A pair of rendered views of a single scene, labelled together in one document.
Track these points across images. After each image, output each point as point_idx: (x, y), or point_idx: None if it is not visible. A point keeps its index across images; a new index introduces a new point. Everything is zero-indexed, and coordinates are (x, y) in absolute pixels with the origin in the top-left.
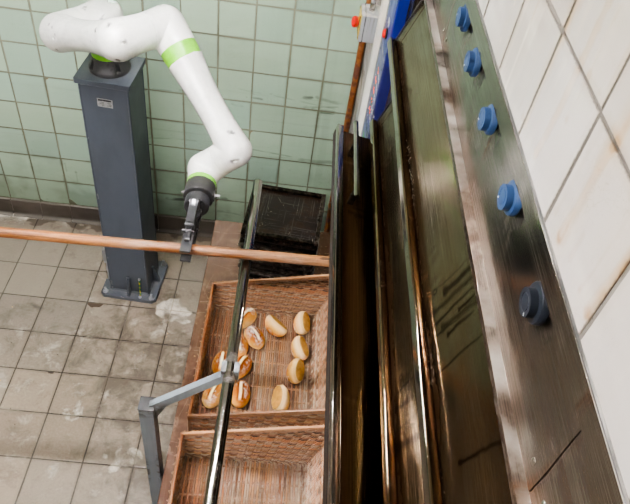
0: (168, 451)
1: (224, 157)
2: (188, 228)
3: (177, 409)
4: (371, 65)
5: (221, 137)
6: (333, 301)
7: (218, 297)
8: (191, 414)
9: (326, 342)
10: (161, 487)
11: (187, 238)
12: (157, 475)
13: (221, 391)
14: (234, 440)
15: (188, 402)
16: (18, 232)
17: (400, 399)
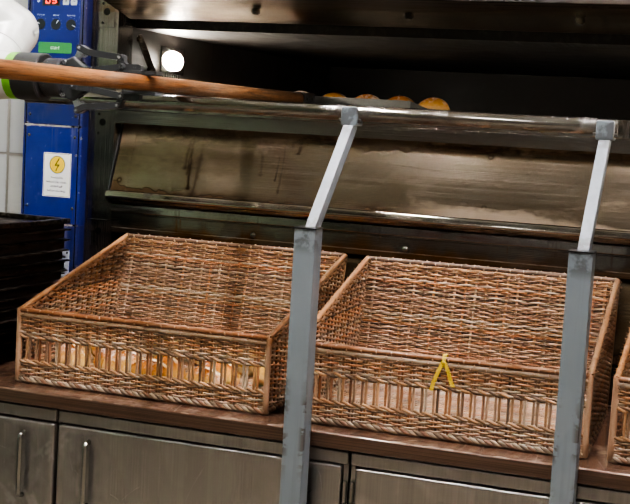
0: (277, 425)
1: (25, 28)
2: (125, 60)
3: (203, 414)
4: None
5: (7, 2)
6: None
7: (25, 344)
8: (269, 334)
9: (197, 301)
10: (338, 433)
11: (141, 65)
12: (308, 447)
13: (386, 110)
14: (324, 336)
15: (195, 409)
16: (20, 61)
17: None
